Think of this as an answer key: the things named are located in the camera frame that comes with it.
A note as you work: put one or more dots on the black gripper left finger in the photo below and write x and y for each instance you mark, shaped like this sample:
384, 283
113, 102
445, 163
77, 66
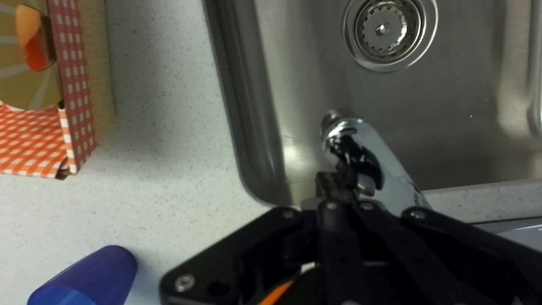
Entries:
243, 247

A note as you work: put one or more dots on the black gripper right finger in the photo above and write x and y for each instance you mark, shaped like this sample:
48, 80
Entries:
430, 259

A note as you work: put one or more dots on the chrome sink faucet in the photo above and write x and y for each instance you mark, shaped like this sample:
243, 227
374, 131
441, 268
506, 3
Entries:
384, 158

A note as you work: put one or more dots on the stainless steel sink basin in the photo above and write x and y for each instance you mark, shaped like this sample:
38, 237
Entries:
452, 112

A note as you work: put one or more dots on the blue plastic cup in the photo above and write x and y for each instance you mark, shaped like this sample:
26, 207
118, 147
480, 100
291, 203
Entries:
91, 280

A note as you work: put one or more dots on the metal sink drain strainer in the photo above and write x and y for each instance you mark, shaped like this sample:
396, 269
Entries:
391, 29

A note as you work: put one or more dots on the orange checkered basket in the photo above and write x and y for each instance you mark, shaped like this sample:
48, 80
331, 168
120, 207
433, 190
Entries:
74, 85

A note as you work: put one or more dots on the yellow toy food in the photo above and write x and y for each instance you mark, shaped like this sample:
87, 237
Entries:
26, 56

